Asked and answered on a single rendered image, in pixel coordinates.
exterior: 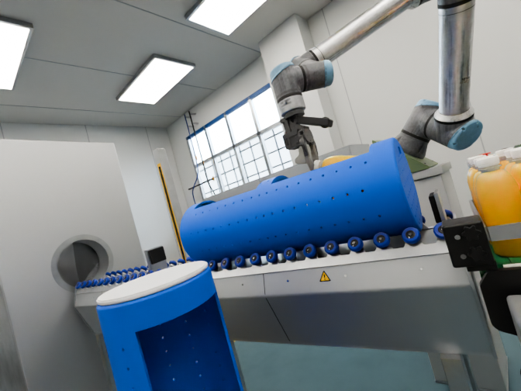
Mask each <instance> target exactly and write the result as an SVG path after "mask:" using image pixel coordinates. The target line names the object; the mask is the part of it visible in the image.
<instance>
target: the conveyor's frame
mask: <svg viewBox="0 0 521 391"><path fill-rule="evenodd" d="M479 284H480V287H481V292H482V295H483V297H484V301H485V305H486V308H487V311H488V315H489V318H490V321H491V323H492V326H493V327H494V328H496V329H497V330H500V331H502V332H505V333H508V334H513V335H516V336H517V333H516V329H515V326H514V323H513V320H512V316H511V313H510V310H509V306H508V303H507V300H506V298H507V296H512V295H521V263H516V264H507V265H503V268H499V269H498V270H487V271H486V272H485V274H484V275H483V277H482V279H481V281H480V283H479Z"/></svg>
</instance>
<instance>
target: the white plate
mask: <svg viewBox="0 0 521 391"><path fill-rule="evenodd" d="M207 267H208V263H207V262H205V261H194V262H190V263H186V264H183V265H177V266H174V267H170V268H166V269H163V270H160V271H158V272H154V273H151V274H149V275H145V276H142V277H140V278H138V279H134V280H132V281H130V282H127V283H124V284H122V285H119V286H117V287H115V288H114V289H111V290H109V291H108V292H105V293H103V294H102V295H100V297H98V299H97V300H96V302H97V304H98V305H100V306H109V305H114V304H118V303H124V302H128V301H131V300H134V299H139V298H141V297H144V296H148V295H151V294H154V293H156V292H159V291H162V290H165V289H168V288H170V287H172V286H174V285H177V284H180V283H182V282H184V281H187V280H189V279H191V278H193V277H195V276H196V275H198V274H200V273H201V272H203V271H205V270H206V269H207Z"/></svg>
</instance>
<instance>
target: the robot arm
mask: <svg viewBox="0 0 521 391"><path fill-rule="evenodd" d="M429 1H431V0H380V1H379V2H377V3H375V4H374V5H373V6H371V7H370V8H369V9H367V10H366V11H364V12H363V13H361V14H360V15H359V16H358V17H356V18H355V19H353V20H351V21H350V22H349V23H348V24H346V25H345V26H343V27H342V28H340V29H339V30H337V31H336V32H335V33H333V34H332V35H331V36H329V37H327V38H326V39H325V40H324V41H322V42H321V43H319V44H318V45H316V46H315V47H313V48H312V49H310V50H308V51H306V52H305V53H304V54H303V55H301V56H296V57H293V58H292V59H291V60H290V61H286V62H283V63H281V64H279V65H277V66H276V67H274V68H273V69H272V70H271V73H270V79H271V84H272V87H273V89H274V94H275V97H276V100H277V103H278V108H279V111H280V114H281V117H284V118H283V119H280V122H281V123H282V124H283V126H284V128H285V133H284V135H282V137H283V141H284V143H285V148H286V150H296V149H298V152H299V155H298V157H297V158H296V159H295V163H296V164H307V165H308V166H309V169H310V171H313V169H314V161H315V160H319V156H318V151H317V146H316V142H315V141H314V138H313V135H312V131H311V130H310V129H309V126H303V125H310V126H321V127H322V128H327V127H332V126H333V120H331V119H330V118H328V117H323V118H319V117H309V116H304V115H305V112H304V111H305V109H306V107H305V102H304V99H303V96H302V92H308V91H312V90H316V89H320V88H325V87H329V86H331V84H332V83H333V78H334V71H333V65H332V62H333V61H334V60H336V59H337V58H338V57H340V56H341V55H343V54H345V53H346V52H347V51H348V50H350V49H351V48H353V47H355V46H356V45H357V44H359V43H360V42H361V41H363V40H364V39H366V38H367V37H369V36H370V35H371V34H372V33H374V32H376V31H377V30H379V29H380V28H381V27H383V26H384V25H386V24H387V23H388V22H390V21H392V20H393V19H394V18H395V17H397V16H399V15H400V14H402V13H403V12H404V11H405V10H407V9H409V10H413V9H416V8H417V7H419V6H420V5H422V4H424V3H426V2H429ZM437 9H438V38H439V102H435V101H432V100H428V99H420V100H419V101H418V102H417V104H416V106H415V107H414V109H413V111H412V112H411V114H410V116H409V118H408V119H407V121H406V123H405V125H404V127H403V128H402V130H401V132H400V133H399V134H398V135H397V136H396V137H395V139H396V140H397V141H398V142H399V143H400V145H401V147H402V150H403V152H404V153H406V154H408V155H411V156H413V157H417V158H419V159H423V158H424V157H425V156H426V149H427V145H428V143H429V142H430V140H433V141H435V142H437V143H439V144H442V145H444V146H445V147H448V148H450V149H453V150H456V151H462V150H464V149H466V148H468V147H470V146H471V145H472V144H473V143H474V142H475V141H476V140H477V139H478V138H479V137H480V135H481V132H482V129H483V124H482V122H481V121H480V120H478V119H475V118H474V107H473V106H470V105H469V101H470V88H471V63H472V50H473V38H474V13H475V0H437ZM300 124H301V125H300Z"/></svg>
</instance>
